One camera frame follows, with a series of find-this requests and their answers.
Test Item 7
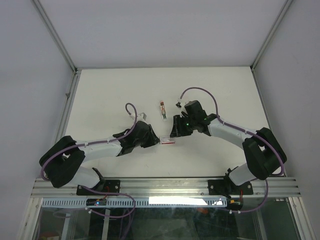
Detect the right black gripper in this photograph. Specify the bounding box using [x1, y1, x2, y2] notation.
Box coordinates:
[169, 114, 197, 138]

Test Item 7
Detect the red white staple box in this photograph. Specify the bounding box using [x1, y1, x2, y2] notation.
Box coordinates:
[160, 136, 175, 145]

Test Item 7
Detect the pink mini stapler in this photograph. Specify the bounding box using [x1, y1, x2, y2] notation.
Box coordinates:
[160, 101, 167, 121]

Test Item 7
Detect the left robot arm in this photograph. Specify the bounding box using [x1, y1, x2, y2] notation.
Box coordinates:
[39, 120, 160, 195]

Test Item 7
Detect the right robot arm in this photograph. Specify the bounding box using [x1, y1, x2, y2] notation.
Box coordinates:
[170, 100, 287, 198]

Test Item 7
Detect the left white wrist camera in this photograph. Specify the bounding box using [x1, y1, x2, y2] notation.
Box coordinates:
[129, 112, 147, 122]

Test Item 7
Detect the white slotted cable duct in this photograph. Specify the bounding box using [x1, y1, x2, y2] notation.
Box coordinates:
[42, 196, 227, 209]

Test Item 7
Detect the aluminium mounting rail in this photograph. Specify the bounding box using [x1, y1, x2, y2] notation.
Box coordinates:
[31, 176, 301, 201]

